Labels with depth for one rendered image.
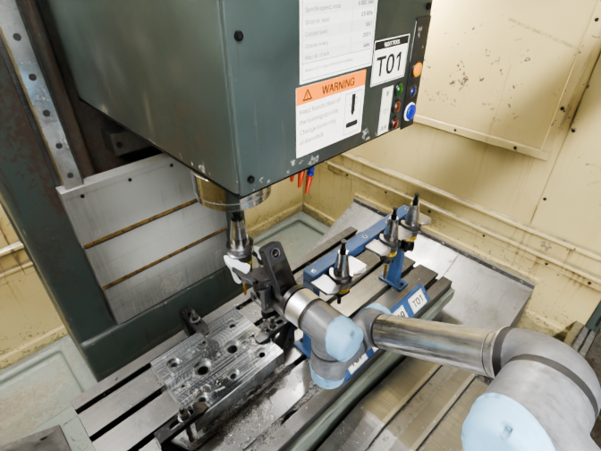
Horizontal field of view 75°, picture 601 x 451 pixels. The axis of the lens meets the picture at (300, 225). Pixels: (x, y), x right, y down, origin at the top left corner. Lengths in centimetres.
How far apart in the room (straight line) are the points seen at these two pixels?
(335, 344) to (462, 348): 21
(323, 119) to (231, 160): 17
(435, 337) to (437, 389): 71
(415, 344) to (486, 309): 93
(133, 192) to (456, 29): 117
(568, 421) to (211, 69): 59
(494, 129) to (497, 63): 22
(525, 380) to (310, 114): 46
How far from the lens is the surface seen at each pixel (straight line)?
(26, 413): 181
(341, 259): 99
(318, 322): 76
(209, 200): 77
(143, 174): 121
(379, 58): 71
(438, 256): 180
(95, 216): 121
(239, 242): 88
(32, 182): 118
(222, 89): 51
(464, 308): 169
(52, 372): 188
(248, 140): 54
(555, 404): 59
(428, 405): 141
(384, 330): 84
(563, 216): 158
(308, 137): 62
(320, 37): 59
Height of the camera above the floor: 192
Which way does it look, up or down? 35 degrees down
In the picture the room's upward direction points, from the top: straight up
